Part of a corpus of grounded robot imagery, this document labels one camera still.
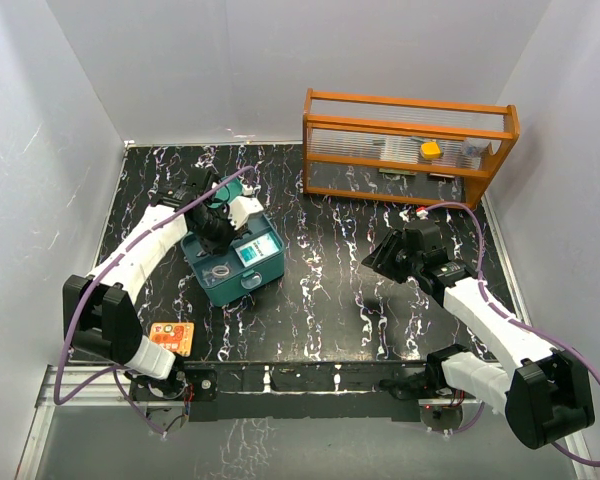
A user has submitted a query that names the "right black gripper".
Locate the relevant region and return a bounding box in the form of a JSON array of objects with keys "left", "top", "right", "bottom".
[{"left": 363, "top": 229, "right": 423, "bottom": 283}]

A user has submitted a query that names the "clear tape roll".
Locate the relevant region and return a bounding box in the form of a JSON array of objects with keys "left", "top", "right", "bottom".
[{"left": 210, "top": 264, "right": 231, "bottom": 281}]

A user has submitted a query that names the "small green white sachet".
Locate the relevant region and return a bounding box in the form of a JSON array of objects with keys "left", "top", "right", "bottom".
[{"left": 235, "top": 233, "right": 279, "bottom": 267}]

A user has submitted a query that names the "blue divided tray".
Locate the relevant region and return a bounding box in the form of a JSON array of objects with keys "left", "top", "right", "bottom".
[{"left": 181, "top": 214, "right": 285, "bottom": 293}]

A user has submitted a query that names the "teal medicine kit box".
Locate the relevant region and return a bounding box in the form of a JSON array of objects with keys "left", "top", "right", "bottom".
[{"left": 181, "top": 179, "right": 285, "bottom": 307}]

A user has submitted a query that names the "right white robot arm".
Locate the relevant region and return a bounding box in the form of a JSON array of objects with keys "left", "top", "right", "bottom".
[{"left": 362, "top": 220, "right": 595, "bottom": 449}]

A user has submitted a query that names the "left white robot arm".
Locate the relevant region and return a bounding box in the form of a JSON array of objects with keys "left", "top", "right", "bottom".
[{"left": 58, "top": 168, "right": 262, "bottom": 399}]

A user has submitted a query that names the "orange card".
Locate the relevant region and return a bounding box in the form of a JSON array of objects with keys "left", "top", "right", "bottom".
[{"left": 149, "top": 322, "right": 195, "bottom": 357}]

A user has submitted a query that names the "yellow small box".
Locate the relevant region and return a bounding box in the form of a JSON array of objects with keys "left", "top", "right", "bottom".
[{"left": 420, "top": 141, "right": 442, "bottom": 160}]

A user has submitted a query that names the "orange wooden rack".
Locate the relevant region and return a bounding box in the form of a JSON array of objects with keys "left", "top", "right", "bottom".
[{"left": 302, "top": 89, "right": 520, "bottom": 208}]

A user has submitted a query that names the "clear cup on rack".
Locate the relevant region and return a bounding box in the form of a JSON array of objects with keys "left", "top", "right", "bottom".
[{"left": 460, "top": 137, "right": 492, "bottom": 159}]

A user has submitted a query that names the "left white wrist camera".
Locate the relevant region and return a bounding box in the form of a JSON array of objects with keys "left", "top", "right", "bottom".
[{"left": 227, "top": 182, "right": 264, "bottom": 231}]

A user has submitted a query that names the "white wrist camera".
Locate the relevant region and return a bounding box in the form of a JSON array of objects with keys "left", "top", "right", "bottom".
[
  {"left": 399, "top": 206, "right": 428, "bottom": 223},
  {"left": 227, "top": 182, "right": 264, "bottom": 231}
]

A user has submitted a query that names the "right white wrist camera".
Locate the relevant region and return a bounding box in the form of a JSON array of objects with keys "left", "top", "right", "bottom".
[{"left": 399, "top": 206, "right": 428, "bottom": 223}]

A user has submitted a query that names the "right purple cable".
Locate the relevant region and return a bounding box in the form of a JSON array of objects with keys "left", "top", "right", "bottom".
[{"left": 419, "top": 202, "right": 600, "bottom": 469}]

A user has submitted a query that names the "purple cable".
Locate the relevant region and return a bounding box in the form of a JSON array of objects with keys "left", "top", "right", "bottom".
[
  {"left": 53, "top": 165, "right": 256, "bottom": 436},
  {"left": 419, "top": 202, "right": 600, "bottom": 469}
]

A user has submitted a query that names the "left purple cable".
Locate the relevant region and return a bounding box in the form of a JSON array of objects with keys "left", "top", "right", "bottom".
[{"left": 53, "top": 165, "right": 256, "bottom": 436}]

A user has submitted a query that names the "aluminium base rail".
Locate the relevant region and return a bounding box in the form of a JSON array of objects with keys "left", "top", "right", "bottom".
[{"left": 16, "top": 368, "right": 595, "bottom": 479}]

